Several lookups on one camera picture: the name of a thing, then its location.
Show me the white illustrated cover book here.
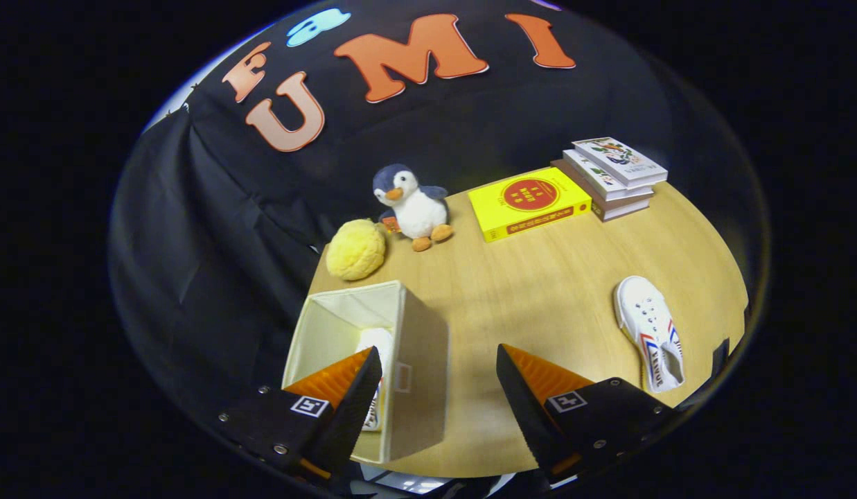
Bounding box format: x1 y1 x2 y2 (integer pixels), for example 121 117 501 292
572 137 669 189

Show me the brown cover book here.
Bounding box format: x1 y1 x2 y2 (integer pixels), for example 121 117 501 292
551 159 652 222

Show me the brown fabric storage box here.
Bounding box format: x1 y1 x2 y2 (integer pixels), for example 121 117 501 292
281 280 450 465

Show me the dark table edge bracket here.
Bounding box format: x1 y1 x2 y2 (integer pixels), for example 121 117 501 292
678 338 731 411

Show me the penguin plush toy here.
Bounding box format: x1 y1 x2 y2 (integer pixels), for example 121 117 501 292
372 164 454 252

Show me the thick yellow book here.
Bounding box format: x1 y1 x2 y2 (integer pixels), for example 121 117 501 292
467 166 593 243

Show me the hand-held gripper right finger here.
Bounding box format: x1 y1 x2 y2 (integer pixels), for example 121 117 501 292
496 343 678 479

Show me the white canvas shoe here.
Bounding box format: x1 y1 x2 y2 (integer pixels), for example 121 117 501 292
355 327 394 432
613 275 686 394

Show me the yellow bumpy plush ball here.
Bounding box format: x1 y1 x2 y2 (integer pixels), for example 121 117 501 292
325 219 388 281

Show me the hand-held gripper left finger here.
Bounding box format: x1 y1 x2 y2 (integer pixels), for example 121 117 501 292
217 347 383 482

